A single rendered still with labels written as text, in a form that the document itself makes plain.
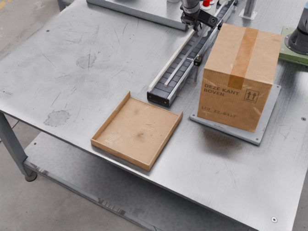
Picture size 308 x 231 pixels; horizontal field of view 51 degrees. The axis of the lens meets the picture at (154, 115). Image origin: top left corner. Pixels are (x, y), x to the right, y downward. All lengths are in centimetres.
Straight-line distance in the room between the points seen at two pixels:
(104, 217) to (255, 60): 131
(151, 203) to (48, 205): 69
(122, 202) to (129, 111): 63
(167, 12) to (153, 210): 110
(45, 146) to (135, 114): 90
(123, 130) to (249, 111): 50
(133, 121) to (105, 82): 28
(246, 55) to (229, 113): 23
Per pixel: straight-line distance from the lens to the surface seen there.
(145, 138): 130
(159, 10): 192
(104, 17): 197
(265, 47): 131
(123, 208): 182
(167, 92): 140
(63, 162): 204
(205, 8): 163
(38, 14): 375
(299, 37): 175
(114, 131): 133
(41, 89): 158
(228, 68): 118
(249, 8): 201
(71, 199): 215
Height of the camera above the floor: 188
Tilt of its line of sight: 49 degrees down
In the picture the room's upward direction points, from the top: straight up
